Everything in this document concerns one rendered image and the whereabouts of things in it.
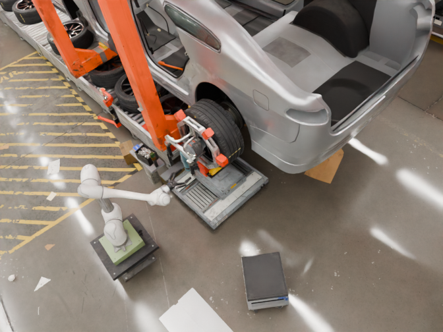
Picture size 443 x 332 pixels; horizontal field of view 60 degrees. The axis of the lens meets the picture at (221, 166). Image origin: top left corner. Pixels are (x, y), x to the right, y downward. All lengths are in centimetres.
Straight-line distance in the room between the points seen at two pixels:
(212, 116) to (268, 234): 136
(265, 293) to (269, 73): 178
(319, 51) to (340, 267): 220
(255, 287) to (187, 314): 266
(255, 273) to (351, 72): 223
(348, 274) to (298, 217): 74
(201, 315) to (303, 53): 373
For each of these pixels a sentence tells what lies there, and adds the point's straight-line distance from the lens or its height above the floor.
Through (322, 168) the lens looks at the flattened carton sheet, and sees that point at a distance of 445.
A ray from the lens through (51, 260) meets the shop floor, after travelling 450.
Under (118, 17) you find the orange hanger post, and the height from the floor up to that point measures 206.
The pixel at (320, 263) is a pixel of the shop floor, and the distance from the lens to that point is 386.
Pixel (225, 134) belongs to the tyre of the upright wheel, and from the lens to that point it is 339.
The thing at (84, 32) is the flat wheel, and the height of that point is 50.
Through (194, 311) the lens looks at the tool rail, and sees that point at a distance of 73.
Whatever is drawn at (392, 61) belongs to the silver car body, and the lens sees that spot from 444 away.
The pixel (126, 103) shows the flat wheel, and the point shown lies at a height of 44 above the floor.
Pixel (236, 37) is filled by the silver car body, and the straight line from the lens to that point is 314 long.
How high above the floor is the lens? 350
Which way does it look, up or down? 51 degrees down
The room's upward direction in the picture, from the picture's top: 11 degrees counter-clockwise
